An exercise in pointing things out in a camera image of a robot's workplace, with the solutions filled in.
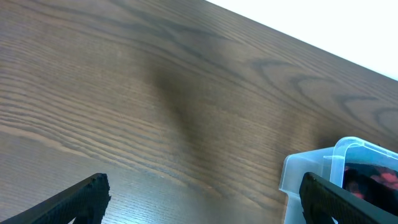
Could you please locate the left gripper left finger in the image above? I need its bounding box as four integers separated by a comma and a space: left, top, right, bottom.
1, 173, 111, 224

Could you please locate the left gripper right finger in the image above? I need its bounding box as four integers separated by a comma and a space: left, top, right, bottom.
299, 172, 397, 224

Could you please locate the red plaid flannel shirt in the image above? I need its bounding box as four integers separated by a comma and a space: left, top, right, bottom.
342, 163, 397, 216

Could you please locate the clear plastic storage bin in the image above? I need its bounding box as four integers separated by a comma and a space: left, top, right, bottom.
279, 137, 397, 224

